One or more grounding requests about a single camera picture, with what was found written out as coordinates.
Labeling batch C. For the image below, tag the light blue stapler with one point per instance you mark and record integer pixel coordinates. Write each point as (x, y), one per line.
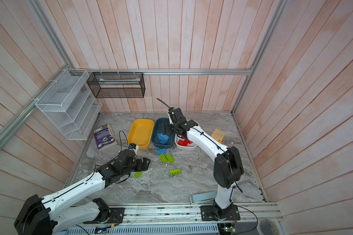
(203, 197)

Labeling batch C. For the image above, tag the red lego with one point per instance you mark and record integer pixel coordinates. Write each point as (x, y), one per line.
(183, 142)
(189, 142)

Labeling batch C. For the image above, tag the blue lego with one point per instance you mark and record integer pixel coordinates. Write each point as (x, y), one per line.
(163, 142)
(162, 136)
(161, 151)

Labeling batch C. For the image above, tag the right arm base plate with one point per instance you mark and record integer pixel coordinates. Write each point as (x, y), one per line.
(215, 213)

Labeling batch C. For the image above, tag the white wire mesh shelf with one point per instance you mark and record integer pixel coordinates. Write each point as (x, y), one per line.
(70, 108)

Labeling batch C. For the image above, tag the aluminium back frame bar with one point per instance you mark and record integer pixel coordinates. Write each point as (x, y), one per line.
(174, 71)

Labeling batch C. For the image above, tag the purple book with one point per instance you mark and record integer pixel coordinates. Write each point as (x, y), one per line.
(104, 137)

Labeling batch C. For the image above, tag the aluminium front rail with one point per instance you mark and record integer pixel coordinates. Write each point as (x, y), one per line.
(159, 214)

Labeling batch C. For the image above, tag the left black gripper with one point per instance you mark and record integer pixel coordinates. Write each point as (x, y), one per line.
(144, 168)

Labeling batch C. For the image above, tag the yellow rectangular tray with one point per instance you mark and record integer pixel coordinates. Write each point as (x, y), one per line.
(141, 132)

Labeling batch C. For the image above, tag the dark teal rectangular tray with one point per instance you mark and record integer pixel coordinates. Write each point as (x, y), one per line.
(158, 127)

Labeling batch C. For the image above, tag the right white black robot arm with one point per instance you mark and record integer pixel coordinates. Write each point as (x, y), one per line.
(228, 167)

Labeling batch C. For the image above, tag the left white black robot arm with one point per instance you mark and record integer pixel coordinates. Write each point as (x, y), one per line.
(33, 218)

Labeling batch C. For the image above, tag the yellow calculator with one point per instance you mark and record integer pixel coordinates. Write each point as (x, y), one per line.
(218, 135)

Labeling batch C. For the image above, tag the white rectangular tray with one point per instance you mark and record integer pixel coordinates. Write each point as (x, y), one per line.
(188, 147)

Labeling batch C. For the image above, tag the green lego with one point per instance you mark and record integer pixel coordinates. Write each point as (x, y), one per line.
(175, 172)
(138, 174)
(170, 158)
(163, 158)

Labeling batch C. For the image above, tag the black mesh basket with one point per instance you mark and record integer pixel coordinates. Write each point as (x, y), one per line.
(129, 85)

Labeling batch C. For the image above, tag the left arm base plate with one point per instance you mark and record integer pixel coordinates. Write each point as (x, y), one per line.
(113, 216)

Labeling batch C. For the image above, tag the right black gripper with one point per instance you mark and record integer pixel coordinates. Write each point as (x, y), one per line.
(166, 128)

